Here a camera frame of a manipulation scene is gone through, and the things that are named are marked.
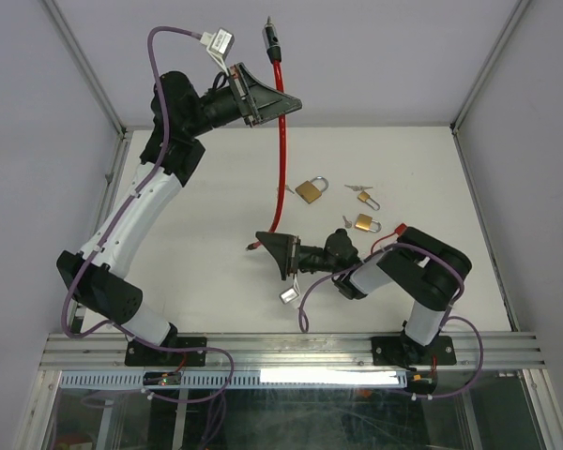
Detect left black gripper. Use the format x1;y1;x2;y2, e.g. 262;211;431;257
187;63;304;139

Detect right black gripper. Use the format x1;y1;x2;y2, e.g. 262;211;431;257
256;230;342;279

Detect thick red cable lock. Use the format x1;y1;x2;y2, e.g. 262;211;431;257
263;16;287;233

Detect small brass padlock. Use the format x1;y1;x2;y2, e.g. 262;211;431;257
345;185;381;211

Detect red thin-cable padlock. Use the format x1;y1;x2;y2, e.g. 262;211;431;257
370;223;407;253

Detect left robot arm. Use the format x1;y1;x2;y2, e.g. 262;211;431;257
56;63;302;365

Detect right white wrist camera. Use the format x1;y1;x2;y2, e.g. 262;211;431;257
279;274;301;305

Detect white slotted cable duct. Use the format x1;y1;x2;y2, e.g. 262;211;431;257
60;367;407;390

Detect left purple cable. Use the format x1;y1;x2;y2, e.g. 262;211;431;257
60;26;203;339

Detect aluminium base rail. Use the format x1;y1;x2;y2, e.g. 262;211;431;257
39;329;546;371

